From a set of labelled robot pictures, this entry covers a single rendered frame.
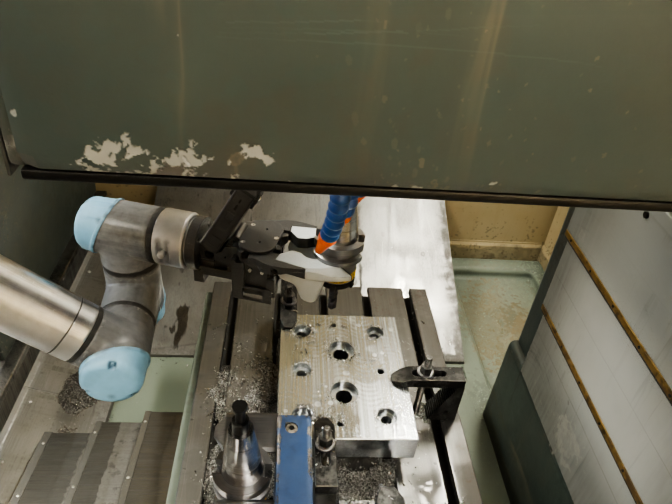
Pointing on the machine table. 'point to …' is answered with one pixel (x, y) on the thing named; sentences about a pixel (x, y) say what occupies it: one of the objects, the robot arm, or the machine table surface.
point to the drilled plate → (351, 444)
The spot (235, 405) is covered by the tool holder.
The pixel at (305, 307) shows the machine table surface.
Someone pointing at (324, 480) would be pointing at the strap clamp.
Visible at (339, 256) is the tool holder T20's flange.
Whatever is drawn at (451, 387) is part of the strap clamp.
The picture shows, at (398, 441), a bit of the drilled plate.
